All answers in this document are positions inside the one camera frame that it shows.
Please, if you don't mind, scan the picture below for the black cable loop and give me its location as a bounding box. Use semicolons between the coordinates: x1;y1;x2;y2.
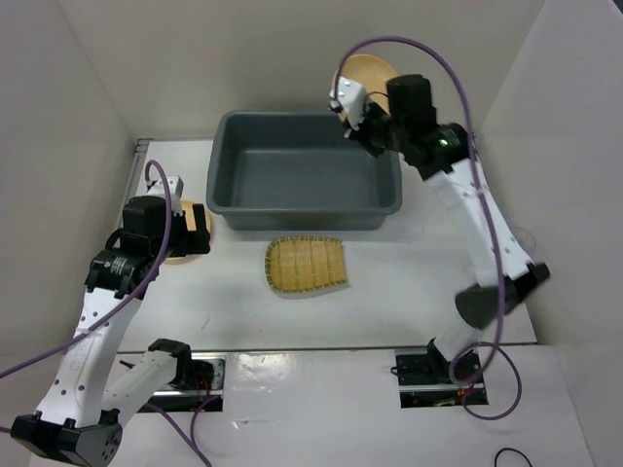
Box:
495;448;533;467

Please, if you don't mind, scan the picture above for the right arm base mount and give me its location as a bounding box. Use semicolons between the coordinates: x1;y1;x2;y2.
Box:
390;347;489;409

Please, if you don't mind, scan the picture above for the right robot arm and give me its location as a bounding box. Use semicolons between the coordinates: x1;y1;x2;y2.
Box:
332;74;550;382

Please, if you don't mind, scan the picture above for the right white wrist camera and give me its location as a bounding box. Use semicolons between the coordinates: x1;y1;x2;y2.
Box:
329;77;368;131

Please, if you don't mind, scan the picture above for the tan plate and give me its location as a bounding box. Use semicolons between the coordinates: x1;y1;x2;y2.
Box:
165;199;212;266
334;54;398;113

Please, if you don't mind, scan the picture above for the grey plastic bin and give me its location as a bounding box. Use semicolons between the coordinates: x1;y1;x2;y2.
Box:
205;111;402;231

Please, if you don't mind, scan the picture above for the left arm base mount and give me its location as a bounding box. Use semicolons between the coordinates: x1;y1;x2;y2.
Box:
141;353;227;413

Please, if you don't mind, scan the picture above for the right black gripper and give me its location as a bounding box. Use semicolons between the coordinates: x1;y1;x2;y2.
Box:
342;97;406;158

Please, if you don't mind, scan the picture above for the woven bamboo tray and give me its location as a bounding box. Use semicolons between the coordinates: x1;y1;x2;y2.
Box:
264;235;348;294

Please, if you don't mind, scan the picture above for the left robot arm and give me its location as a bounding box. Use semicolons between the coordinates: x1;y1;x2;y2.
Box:
10;196;214;466

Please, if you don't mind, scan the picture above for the clear plastic cup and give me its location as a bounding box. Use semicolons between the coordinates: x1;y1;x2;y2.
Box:
513;227;536;258

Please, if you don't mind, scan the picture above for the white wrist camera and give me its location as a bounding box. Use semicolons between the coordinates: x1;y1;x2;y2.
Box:
329;77;368;131
146;175;184;216

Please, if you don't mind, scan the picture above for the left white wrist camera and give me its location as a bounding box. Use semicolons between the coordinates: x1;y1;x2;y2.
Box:
146;175;184;216

